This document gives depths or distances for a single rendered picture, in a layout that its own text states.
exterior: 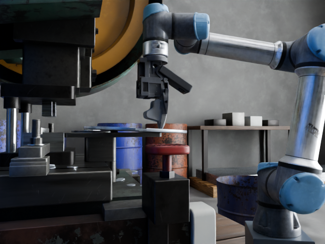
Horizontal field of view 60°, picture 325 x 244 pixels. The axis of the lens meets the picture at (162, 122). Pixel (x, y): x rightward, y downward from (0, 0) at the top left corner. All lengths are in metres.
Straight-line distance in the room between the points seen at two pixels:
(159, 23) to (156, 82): 0.17
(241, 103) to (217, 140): 0.74
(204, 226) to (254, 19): 4.89
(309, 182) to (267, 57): 0.42
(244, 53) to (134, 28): 0.47
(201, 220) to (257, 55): 0.61
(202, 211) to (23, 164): 0.35
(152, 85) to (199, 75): 3.78
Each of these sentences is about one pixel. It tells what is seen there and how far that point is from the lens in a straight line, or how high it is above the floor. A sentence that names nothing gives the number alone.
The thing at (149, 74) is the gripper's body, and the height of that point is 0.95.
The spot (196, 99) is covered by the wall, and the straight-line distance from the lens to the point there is 4.49.
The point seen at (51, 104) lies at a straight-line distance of 0.78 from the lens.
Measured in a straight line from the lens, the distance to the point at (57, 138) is 0.72.
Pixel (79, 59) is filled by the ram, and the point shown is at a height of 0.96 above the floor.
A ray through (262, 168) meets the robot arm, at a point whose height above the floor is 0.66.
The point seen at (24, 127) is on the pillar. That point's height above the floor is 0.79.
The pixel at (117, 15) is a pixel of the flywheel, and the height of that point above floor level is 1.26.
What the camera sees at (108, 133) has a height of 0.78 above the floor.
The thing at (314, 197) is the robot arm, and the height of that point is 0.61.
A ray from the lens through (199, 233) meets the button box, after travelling 0.60.
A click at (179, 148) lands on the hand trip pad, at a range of 0.46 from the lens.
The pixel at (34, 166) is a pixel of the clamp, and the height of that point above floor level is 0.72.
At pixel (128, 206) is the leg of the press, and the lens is 0.55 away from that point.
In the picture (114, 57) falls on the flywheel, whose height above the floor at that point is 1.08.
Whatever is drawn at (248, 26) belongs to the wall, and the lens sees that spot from 5.22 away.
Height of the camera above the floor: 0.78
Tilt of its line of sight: 2 degrees up
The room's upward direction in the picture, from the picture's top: straight up
